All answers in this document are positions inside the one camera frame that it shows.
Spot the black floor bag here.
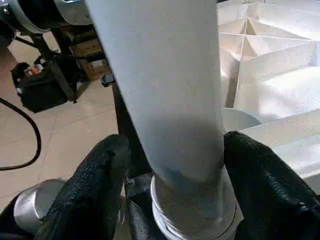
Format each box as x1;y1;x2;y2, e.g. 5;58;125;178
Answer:
10;60;79;114

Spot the black looped cable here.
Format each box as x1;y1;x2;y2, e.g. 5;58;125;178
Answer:
0;96;42;172

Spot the white plastic table top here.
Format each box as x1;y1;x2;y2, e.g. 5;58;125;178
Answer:
216;0;320;197

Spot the white plastic table leg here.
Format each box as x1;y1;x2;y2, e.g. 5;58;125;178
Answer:
83;0;245;240

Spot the black work mat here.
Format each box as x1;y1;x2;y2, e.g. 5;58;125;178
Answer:
111;80;166;240

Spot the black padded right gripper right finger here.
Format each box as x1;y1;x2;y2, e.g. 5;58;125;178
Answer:
223;131;320;240

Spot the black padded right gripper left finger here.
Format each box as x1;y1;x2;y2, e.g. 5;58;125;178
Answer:
35;133;132;240

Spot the brown cardboard box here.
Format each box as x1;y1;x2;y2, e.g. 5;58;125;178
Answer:
71;40;114;81

